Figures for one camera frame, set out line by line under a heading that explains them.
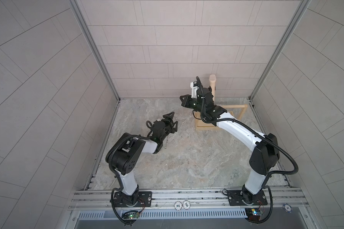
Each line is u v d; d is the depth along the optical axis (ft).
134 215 2.13
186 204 2.28
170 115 2.78
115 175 1.63
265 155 1.51
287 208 2.24
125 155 1.60
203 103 1.95
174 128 2.82
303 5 2.33
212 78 3.07
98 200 2.37
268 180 1.75
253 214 2.23
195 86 2.32
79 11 2.39
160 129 2.28
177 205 2.27
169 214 3.45
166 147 2.93
